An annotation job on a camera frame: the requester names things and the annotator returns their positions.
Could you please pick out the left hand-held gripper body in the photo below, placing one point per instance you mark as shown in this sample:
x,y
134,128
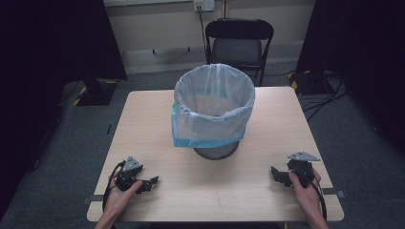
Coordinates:
x,y
129,176

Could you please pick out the grey tape strip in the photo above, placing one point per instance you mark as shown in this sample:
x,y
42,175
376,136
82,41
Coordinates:
x,y
334,192
90,199

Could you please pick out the black stand base yellow-striped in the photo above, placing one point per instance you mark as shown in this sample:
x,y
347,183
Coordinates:
x,y
95,93
310,83

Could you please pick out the white wall socket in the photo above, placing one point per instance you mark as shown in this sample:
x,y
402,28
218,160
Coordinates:
x,y
203,4

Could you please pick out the translucent blue-edged bin bag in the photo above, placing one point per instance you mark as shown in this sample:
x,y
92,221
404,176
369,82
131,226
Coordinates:
x,y
210,127

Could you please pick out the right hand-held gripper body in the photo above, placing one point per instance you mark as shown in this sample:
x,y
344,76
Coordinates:
x,y
301,170

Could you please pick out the black curtain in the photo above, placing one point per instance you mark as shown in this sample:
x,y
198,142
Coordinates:
x,y
38,63
366,47

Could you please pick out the black folding chair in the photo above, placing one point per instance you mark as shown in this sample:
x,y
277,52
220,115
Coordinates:
x,y
238,47

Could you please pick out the person's right hand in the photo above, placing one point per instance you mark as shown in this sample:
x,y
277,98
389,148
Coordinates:
x,y
304,197

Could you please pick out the person's left hand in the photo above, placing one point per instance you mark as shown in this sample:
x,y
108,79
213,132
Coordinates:
x,y
119,200

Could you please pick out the grey waste bin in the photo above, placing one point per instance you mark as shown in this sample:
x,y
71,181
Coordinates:
x,y
218,153

